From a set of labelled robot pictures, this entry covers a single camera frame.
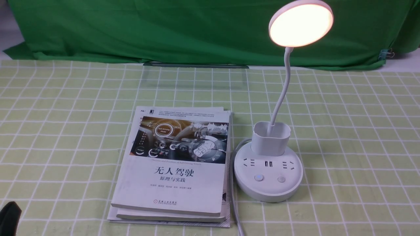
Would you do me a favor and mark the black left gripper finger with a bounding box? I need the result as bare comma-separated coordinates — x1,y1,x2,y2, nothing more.
0,201,22,236

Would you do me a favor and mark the top self-driving textbook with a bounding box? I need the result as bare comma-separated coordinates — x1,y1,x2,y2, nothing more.
111,106,231,217

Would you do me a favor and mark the bottom thin booklet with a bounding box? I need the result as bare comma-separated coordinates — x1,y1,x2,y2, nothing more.
107,111,233,228

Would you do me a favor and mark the green backdrop cloth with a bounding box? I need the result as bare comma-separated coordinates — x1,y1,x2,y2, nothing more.
5,0,419,70

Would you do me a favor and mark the green checkered tablecloth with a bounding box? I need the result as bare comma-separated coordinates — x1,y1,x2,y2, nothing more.
0,60,420,236

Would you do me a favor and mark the clear acrylic sheet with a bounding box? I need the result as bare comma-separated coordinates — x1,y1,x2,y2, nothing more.
140,62,249,91

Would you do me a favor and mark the white lamp power cable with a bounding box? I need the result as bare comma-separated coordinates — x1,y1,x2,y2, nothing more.
229,138,252,236

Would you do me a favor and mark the binder clip on backdrop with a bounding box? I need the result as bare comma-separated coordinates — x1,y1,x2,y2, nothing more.
378,48,395,60

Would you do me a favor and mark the white desk lamp with sockets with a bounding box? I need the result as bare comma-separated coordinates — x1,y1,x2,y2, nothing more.
231,0,334,203

